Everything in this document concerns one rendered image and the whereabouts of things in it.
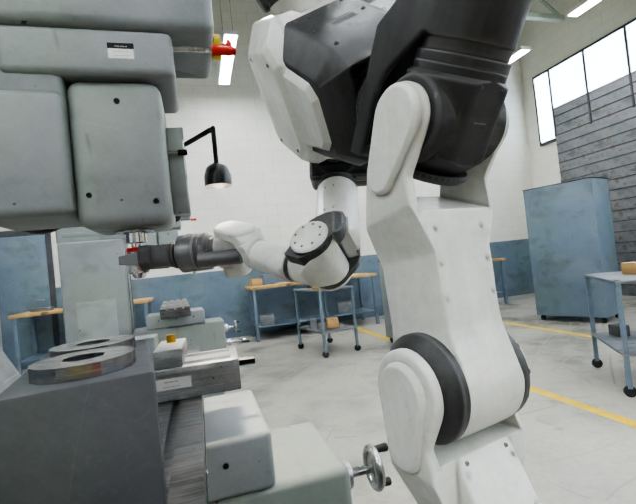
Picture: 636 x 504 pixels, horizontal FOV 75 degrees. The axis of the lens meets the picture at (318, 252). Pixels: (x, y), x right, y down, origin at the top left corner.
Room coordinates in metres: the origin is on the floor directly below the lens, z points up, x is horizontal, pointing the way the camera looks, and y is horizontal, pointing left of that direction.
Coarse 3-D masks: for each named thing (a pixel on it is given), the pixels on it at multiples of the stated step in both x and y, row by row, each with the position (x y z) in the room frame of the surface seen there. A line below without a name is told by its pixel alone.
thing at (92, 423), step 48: (48, 384) 0.36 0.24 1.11; (96, 384) 0.35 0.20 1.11; (144, 384) 0.37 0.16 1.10; (0, 432) 0.32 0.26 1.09; (48, 432) 0.34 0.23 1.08; (96, 432) 0.35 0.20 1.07; (144, 432) 0.37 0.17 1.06; (0, 480) 0.32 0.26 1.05; (48, 480) 0.34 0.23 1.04; (96, 480) 0.35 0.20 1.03; (144, 480) 0.36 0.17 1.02
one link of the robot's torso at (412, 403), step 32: (384, 384) 0.56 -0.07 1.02; (416, 384) 0.51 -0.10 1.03; (384, 416) 0.58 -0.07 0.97; (416, 416) 0.51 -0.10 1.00; (512, 416) 0.60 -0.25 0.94; (416, 448) 0.52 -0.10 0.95; (448, 448) 0.56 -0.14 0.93; (480, 448) 0.55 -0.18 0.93; (512, 448) 0.57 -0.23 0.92; (416, 480) 0.54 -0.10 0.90; (448, 480) 0.52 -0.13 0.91; (480, 480) 0.53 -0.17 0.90; (512, 480) 0.54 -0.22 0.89
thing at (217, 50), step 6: (174, 48) 0.92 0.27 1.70; (180, 48) 0.92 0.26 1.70; (186, 48) 0.93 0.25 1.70; (192, 48) 0.93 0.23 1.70; (198, 48) 0.93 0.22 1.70; (204, 48) 0.94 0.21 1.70; (210, 48) 0.94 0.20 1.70; (216, 48) 0.94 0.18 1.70; (222, 48) 0.94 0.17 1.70; (228, 48) 0.95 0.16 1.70; (234, 48) 0.95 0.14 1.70; (216, 54) 0.95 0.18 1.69; (222, 54) 0.95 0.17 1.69; (228, 54) 0.96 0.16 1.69; (234, 54) 0.96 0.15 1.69
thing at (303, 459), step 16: (272, 432) 1.19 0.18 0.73; (288, 432) 1.18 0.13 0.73; (304, 432) 1.16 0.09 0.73; (288, 448) 1.07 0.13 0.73; (304, 448) 1.07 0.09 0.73; (320, 448) 1.06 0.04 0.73; (288, 464) 0.99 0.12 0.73; (304, 464) 0.98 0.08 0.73; (320, 464) 0.97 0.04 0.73; (336, 464) 0.97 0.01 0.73; (288, 480) 0.92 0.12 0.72; (304, 480) 0.92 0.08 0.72; (320, 480) 0.93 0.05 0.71; (336, 480) 0.94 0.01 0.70; (240, 496) 0.89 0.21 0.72; (256, 496) 0.89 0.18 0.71; (272, 496) 0.90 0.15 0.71; (288, 496) 0.91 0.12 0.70; (304, 496) 0.92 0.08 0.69; (320, 496) 0.93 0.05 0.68; (336, 496) 0.94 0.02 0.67
